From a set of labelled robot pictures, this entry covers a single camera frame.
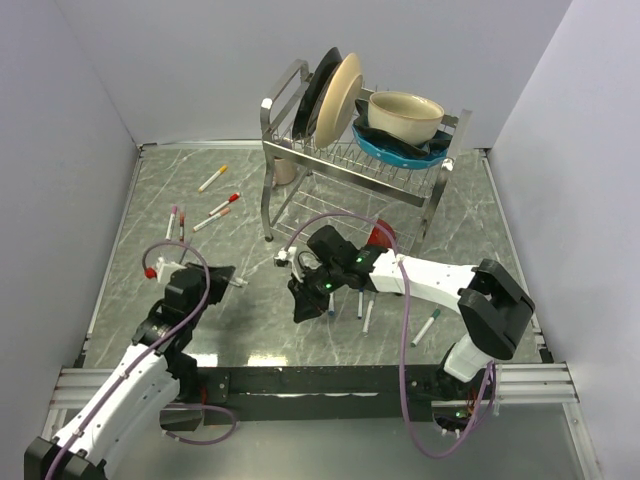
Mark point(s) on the pink cap marker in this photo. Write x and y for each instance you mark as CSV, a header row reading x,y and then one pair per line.
x,y
171,223

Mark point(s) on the red cap marker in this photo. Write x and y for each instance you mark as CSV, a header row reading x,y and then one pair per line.
x,y
235,196

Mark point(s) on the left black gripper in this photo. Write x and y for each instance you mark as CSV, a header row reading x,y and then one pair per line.
x,y
219,280

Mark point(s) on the light blue cap marker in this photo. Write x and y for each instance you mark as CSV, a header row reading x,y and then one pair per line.
x,y
331,305

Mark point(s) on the stainless steel dish rack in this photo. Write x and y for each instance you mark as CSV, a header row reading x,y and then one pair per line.
x,y
347,165

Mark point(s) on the black plate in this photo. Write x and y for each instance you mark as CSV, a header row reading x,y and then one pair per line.
x,y
308,112

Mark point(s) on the red bowl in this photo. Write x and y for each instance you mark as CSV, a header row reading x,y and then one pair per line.
x,y
382,235

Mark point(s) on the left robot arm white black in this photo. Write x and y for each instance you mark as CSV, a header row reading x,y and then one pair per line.
x,y
153,373

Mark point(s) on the aluminium rail frame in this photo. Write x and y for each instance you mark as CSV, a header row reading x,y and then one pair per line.
x,y
516,383

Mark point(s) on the cream ceramic bowl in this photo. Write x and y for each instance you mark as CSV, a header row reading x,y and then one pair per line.
x,y
409,117

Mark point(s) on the teal cap marker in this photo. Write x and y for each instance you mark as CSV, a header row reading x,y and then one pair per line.
x,y
424,329

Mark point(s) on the dark red marker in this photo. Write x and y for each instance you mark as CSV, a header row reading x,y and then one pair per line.
x,y
182,217

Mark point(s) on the orange cap marker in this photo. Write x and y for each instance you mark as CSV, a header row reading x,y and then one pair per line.
x,y
211,219

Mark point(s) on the yellow cap marker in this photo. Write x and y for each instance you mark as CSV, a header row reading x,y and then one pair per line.
x,y
212,178

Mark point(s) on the dark blue cap marker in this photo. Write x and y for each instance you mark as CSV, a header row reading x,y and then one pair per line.
x,y
360,304

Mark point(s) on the pink cup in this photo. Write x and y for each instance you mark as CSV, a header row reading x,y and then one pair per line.
x,y
285,172

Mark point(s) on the beige plate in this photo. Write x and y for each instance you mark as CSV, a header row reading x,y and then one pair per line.
x,y
339,102

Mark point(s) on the black base beam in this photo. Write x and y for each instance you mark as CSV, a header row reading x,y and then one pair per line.
x,y
424,385

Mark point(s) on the blue dotted dish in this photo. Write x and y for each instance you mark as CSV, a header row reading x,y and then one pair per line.
x,y
396,160

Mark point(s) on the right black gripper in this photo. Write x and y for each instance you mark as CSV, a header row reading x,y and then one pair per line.
x,y
308,305

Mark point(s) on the grey cap marker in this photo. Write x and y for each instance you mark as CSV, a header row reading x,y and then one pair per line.
x,y
367,316

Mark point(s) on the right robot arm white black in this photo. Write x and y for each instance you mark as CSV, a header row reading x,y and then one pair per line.
x,y
494,307

